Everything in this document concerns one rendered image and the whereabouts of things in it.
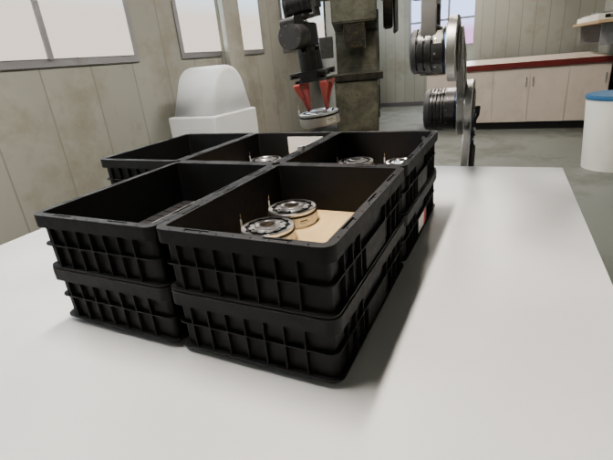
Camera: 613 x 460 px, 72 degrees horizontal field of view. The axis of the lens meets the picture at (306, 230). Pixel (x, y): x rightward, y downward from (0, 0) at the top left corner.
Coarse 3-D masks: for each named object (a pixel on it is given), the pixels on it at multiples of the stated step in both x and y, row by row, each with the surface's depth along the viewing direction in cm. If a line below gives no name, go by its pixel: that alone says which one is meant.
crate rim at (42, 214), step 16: (144, 176) 99; (96, 192) 88; (48, 208) 80; (48, 224) 76; (64, 224) 74; (80, 224) 72; (96, 224) 70; (112, 224) 68; (128, 224) 67; (144, 224) 67; (144, 240) 66
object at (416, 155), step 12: (348, 132) 128; (360, 132) 126; (372, 132) 125; (384, 132) 123; (396, 132) 122; (408, 132) 120; (420, 132) 119; (432, 132) 115; (420, 144) 102; (432, 144) 111; (420, 156) 97; (408, 168) 87
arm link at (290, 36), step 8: (312, 0) 97; (312, 8) 98; (296, 16) 95; (304, 16) 97; (312, 16) 101; (280, 24) 95; (288, 24) 94; (296, 24) 95; (304, 24) 98; (280, 32) 95; (288, 32) 95; (296, 32) 94; (304, 32) 95; (280, 40) 96; (288, 40) 95; (296, 40) 95; (304, 40) 96; (288, 48) 96; (296, 48) 96
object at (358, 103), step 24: (336, 0) 572; (360, 0) 568; (384, 0) 562; (336, 24) 587; (360, 24) 583; (384, 24) 597; (336, 48) 639; (360, 48) 632; (360, 72) 627; (336, 96) 619; (360, 96) 611; (360, 120) 624
